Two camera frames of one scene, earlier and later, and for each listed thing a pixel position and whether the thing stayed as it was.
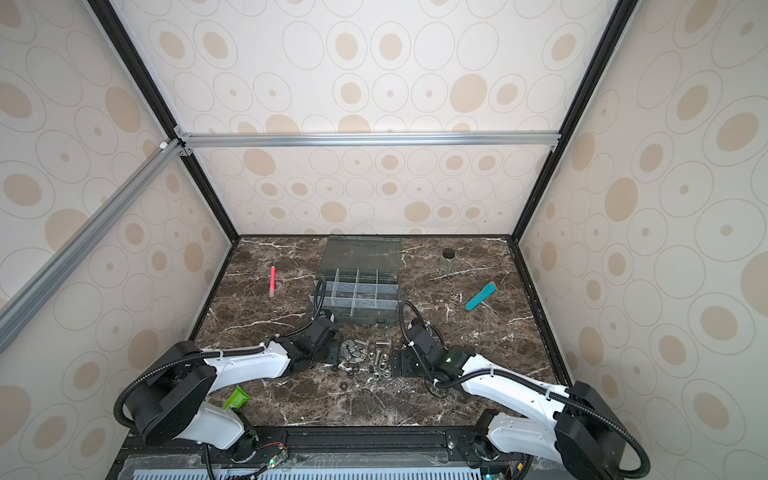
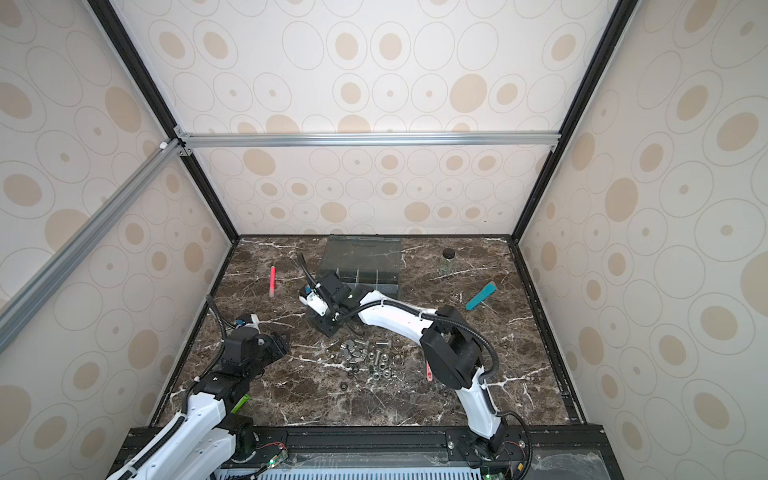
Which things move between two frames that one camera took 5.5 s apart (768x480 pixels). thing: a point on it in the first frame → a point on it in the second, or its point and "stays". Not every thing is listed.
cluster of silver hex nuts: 380,360 stays
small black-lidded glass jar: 447,266 stays
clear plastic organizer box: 358,279 stays
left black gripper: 335,353 → 276,344
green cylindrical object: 236,399 stays
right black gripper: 402,364 → 319,323
